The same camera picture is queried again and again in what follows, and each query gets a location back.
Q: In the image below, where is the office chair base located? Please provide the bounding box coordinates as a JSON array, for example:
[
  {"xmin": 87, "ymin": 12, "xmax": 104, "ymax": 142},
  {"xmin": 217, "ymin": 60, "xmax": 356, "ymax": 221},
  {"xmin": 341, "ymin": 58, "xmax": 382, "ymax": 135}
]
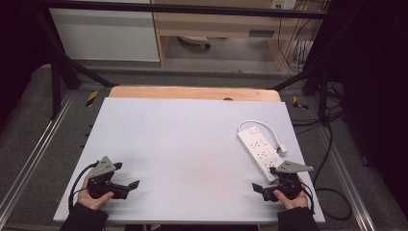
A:
[{"xmin": 177, "ymin": 35, "xmax": 213, "ymax": 50}]

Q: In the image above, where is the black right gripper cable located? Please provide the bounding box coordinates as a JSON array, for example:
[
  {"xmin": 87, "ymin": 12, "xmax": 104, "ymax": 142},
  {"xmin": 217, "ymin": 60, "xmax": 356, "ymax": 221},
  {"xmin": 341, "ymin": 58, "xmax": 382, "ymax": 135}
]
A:
[{"xmin": 299, "ymin": 178, "xmax": 317, "ymax": 215}]

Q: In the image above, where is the white power strip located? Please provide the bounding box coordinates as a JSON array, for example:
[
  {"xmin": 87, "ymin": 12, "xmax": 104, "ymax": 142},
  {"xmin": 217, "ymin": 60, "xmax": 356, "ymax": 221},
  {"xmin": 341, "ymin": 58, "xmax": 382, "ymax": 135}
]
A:
[
  {"xmin": 237, "ymin": 119, "xmax": 288, "ymax": 157},
  {"xmin": 236, "ymin": 125, "xmax": 285, "ymax": 185}
]

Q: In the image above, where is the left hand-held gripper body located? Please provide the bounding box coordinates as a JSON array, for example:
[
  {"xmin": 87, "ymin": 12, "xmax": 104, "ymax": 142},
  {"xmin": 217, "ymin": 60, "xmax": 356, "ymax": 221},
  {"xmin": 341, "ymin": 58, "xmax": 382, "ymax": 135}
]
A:
[{"xmin": 87, "ymin": 156, "xmax": 130, "ymax": 200}]

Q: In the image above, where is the black floor cable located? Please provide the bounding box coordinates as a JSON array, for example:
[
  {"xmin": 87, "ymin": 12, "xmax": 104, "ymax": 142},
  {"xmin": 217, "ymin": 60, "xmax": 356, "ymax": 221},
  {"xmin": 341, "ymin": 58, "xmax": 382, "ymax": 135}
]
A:
[{"xmin": 290, "ymin": 81, "xmax": 353, "ymax": 222}]

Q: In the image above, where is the black curtain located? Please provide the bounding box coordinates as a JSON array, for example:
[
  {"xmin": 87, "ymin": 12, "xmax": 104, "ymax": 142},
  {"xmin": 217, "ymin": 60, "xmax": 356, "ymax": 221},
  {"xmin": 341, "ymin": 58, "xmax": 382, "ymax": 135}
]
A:
[
  {"xmin": 304, "ymin": 0, "xmax": 408, "ymax": 213},
  {"xmin": 0, "ymin": 0, "xmax": 56, "ymax": 126}
]

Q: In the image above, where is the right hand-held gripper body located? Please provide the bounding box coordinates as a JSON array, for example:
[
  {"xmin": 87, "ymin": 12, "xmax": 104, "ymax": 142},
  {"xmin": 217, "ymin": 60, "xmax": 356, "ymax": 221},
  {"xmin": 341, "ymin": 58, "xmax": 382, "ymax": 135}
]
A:
[{"xmin": 261, "ymin": 160, "xmax": 315, "ymax": 203}]

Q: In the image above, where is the person's right hand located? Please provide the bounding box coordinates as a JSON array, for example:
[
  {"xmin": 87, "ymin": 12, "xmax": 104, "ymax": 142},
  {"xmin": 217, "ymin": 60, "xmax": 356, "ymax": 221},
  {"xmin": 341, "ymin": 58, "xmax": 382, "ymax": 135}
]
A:
[{"xmin": 272, "ymin": 180, "xmax": 309, "ymax": 212}]

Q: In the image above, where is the aluminium floor rail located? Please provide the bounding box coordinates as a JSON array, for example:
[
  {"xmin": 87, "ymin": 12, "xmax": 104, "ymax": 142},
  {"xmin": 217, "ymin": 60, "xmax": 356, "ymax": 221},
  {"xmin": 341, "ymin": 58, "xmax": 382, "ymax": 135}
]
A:
[
  {"xmin": 0, "ymin": 90, "xmax": 77, "ymax": 214},
  {"xmin": 319, "ymin": 126, "xmax": 377, "ymax": 231}
]

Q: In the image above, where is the white cabinet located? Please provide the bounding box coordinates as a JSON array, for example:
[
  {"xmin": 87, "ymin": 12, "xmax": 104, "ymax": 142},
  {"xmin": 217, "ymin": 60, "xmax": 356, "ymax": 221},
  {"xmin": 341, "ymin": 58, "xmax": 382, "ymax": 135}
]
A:
[{"xmin": 49, "ymin": 0, "xmax": 161, "ymax": 63}]

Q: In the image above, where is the wooden board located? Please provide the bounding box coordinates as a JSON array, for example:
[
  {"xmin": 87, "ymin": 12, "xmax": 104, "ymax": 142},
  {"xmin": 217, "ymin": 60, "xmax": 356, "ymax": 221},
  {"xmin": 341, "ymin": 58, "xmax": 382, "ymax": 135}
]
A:
[{"xmin": 108, "ymin": 85, "xmax": 282, "ymax": 103}]

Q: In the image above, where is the bundle of black cables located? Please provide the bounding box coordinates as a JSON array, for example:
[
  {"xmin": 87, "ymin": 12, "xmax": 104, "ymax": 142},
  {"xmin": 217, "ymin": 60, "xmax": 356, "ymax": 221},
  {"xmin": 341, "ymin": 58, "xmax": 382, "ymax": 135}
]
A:
[{"xmin": 276, "ymin": 0, "xmax": 325, "ymax": 74}]

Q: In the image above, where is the white wall socket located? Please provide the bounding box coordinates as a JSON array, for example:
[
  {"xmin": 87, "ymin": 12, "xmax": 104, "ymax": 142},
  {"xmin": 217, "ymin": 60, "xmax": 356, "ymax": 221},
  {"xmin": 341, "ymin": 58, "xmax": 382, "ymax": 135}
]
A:
[{"xmin": 270, "ymin": 0, "xmax": 298, "ymax": 11}]

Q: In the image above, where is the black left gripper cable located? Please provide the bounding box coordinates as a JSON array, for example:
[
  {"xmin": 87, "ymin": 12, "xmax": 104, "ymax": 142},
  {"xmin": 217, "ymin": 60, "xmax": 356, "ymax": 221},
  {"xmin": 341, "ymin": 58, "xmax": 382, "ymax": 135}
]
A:
[{"xmin": 67, "ymin": 161, "xmax": 99, "ymax": 215}]

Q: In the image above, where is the black metal frame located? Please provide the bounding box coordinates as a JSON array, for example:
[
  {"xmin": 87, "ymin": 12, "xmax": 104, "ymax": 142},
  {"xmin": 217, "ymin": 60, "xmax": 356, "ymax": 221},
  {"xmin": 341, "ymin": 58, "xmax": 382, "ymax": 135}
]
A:
[{"xmin": 32, "ymin": 0, "xmax": 335, "ymax": 124}]

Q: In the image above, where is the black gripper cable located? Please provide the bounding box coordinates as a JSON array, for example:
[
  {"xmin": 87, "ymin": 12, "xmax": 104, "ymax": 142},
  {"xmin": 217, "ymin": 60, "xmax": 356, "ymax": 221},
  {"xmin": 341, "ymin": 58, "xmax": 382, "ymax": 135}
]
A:
[
  {"xmin": 299, "ymin": 178, "xmax": 317, "ymax": 215},
  {"xmin": 67, "ymin": 161, "xmax": 99, "ymax": 215}
]

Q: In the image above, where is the person's left hand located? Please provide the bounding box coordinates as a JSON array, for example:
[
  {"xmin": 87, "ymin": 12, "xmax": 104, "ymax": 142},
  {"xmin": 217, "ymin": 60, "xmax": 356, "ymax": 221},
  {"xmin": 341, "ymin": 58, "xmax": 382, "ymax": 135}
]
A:
[{"xmin": 77, "ymin": 174, "xmax": 115, "ymax": 212}]

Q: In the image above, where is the yellow black striped tape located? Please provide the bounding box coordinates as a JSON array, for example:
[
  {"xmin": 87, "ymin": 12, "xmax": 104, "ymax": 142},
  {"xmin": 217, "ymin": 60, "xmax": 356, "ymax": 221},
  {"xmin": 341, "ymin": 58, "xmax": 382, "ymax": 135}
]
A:
[
  {"xmin": 85, "ymin": 90, "xmax": 99, "ymax": 108},
  {"xmin": 292, "ymin": 95, "xmax": 310, "ymax": 111}
]

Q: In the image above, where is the light wooden desk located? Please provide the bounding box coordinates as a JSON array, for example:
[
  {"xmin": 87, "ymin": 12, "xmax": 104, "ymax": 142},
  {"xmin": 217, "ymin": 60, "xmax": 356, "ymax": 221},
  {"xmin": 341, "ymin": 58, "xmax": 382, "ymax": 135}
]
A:
[{"xmin": 150, "ymin": 0, "xmax": 323, "ymax": 71}]

